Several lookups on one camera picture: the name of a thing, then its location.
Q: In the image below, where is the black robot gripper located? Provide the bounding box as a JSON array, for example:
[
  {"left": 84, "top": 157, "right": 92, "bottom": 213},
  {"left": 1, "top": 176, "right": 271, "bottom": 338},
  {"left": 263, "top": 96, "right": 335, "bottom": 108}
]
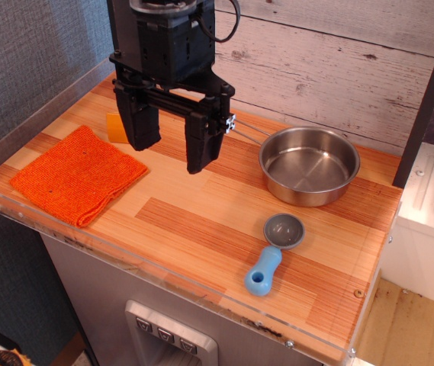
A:
[{"left": 109, "top": 1, "right": 235, "bottom": 174}]

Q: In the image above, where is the stainless steel pot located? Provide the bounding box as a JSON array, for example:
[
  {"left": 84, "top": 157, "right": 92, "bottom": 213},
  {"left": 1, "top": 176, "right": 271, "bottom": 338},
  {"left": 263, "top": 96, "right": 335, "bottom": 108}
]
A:
[{"left": 233, "top": 120, "right": 361, "bottom": 207}]

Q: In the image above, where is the yellow cheese wedge block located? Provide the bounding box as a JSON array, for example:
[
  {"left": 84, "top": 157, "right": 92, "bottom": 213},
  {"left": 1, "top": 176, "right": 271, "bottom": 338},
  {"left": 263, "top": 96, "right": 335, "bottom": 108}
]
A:
[{"left": 106, "top": 113, "right": 128, "bottom": 143}]

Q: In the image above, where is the orange knitted cloth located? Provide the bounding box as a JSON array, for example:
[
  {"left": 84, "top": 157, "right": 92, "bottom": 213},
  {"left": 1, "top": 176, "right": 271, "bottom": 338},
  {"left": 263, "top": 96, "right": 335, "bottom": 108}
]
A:
[{"left": 10, "top": 126, "right": 149, "bottom": 228}]

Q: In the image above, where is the clear acrylic table guard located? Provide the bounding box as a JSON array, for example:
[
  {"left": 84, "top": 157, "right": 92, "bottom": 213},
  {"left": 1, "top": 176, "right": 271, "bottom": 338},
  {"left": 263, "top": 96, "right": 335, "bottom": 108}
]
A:
[{"left": 0, "top": 61, "right": 400, "bottom": 365}]

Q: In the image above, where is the grey toy fridge cabinet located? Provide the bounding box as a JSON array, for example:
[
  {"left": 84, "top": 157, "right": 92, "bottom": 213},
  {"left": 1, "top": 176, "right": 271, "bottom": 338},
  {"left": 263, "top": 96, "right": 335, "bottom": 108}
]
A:
[{"left": 40, "top": 232, "right": 339, "bottom": 366}]

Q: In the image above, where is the silver dispenser panel with buttons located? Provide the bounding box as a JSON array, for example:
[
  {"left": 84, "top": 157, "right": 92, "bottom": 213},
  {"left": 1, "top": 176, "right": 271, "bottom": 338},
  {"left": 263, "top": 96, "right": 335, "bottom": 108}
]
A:
[{"left": 124, "top": 300, "right": 219, "bottom": 365}]

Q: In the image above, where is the white cabinet at right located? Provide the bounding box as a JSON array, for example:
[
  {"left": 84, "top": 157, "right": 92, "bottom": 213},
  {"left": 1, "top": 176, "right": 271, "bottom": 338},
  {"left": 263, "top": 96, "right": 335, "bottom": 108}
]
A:
[{"left": 380, "top": 143, "right": 434, "bottom": 300}]

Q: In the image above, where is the black and yellow object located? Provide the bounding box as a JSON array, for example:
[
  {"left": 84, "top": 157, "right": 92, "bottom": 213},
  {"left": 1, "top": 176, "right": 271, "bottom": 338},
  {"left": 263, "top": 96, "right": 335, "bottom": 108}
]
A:
[{"left": 0, "top": 349, "right": 31, "bottom": 366}]

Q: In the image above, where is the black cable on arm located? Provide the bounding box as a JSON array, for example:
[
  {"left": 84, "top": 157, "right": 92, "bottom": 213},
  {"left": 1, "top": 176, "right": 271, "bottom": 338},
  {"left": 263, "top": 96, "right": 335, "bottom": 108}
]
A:
[{"left": 197, "top": 0, "right": 241, "bottom": 43}]

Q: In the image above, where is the blue handled grey scoop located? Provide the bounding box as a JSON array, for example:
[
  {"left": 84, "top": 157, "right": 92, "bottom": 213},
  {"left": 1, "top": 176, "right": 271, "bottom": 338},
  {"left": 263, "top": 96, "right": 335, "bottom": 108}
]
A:
[{"left": 244, "top": 213, "right": 305, "bottom": 297}]

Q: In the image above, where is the dark right frame post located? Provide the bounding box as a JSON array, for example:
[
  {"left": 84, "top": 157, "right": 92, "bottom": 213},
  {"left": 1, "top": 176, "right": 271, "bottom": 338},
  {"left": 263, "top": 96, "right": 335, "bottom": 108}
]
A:
[{"left": 393, "top": 67, "right": 434, "bottom": 188}]

